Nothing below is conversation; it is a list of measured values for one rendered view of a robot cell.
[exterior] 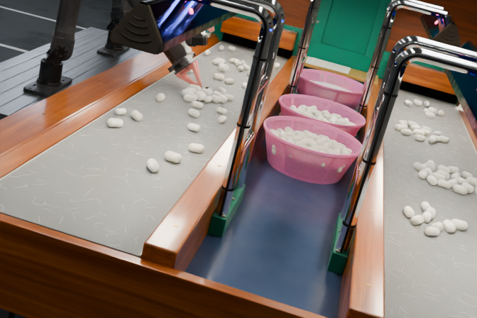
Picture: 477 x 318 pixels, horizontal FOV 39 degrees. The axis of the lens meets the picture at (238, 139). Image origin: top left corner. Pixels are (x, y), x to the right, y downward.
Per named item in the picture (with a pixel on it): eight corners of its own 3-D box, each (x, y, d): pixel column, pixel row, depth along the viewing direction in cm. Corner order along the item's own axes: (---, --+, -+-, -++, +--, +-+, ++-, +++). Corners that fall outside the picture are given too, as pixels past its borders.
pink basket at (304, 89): (319, 116, 228) (326, 90, 225) (276, 90, 249) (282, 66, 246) (375, 119, 243) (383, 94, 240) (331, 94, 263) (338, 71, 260)
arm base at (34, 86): (77, 56, 201) (55, 50, 201) (50, 69, 182) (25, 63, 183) (72, 81, 204) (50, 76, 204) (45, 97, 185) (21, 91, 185)
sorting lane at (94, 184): (-36, 211, 108) (-36, 200, 108) (219, 46, 279) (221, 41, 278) (138, 267, 105) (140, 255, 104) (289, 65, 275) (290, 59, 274)
